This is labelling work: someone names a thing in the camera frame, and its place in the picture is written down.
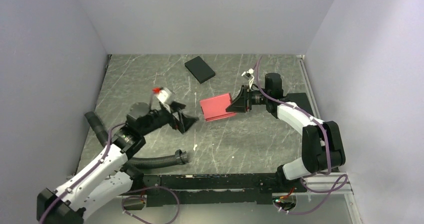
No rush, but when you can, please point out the black ridged tray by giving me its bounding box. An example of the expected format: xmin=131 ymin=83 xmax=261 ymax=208
xmin=286 ymin=93 xmax=314 ymax=115

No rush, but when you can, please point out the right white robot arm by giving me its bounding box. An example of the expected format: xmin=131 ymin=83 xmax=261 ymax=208
xmin=226 ymin=69 xmax=346 ymax=192

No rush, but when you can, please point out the black flat box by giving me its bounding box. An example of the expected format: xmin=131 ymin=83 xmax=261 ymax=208
xmin=184 ymin=56 xmax=216 ymax=84

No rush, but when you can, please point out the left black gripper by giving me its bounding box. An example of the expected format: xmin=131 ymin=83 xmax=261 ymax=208
xmin=140 ymin=100 xmax=199 ymax=136

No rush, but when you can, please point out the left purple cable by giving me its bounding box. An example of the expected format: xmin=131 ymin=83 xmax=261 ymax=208
xmin=39 ymin=93 xmax=182 ymax=224

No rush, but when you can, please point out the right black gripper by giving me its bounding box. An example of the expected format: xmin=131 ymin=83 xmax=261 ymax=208
xmin=226 ymin=85 xmax=270 ymax=113

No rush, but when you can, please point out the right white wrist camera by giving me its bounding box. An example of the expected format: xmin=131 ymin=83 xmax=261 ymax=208
xmin=241 ymin=68 xmax=255 ymax=89

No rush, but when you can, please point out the aluminium frame rail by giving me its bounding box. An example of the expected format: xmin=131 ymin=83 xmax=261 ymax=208
xmin=121 ymin=173 xmax=351 ymax=215

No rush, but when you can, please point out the purple cable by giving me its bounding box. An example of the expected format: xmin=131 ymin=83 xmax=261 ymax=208
xmin=253 ymin=55 xmax=349 ymax=216
xmin=39 ymin=93 xmax=182 ymax=224

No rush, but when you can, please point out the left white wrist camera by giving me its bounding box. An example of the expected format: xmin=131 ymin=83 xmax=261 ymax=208
xmin=152 ymin=87 xmax=175 ymax=112

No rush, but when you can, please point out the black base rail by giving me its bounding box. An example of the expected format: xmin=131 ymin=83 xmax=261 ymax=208
xmin=125 ymin=173 xmax=306 ymax=207

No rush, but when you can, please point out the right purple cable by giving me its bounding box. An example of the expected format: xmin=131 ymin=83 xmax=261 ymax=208
xmin=253 ymin=55 xmax=349 ymax=216

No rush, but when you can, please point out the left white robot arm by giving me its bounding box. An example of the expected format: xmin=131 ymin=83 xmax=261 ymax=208
xmin=36 ymin=101 xmax=199 ymax=224

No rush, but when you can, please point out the red paper box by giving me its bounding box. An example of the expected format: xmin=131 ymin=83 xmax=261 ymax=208
xmin=199 ymin=93 xmax=236 ymax=122

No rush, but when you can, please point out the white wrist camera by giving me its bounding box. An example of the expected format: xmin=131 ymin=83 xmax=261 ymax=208
xmin=152 ymin=87 xmax=175 ymax=112
xmin=241 ymin=68 xmax=255 ymax=89

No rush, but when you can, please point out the black corrugated hose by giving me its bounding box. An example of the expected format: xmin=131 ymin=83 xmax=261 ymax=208
xmin=83 ymin=111 xmax=190 ymax=169

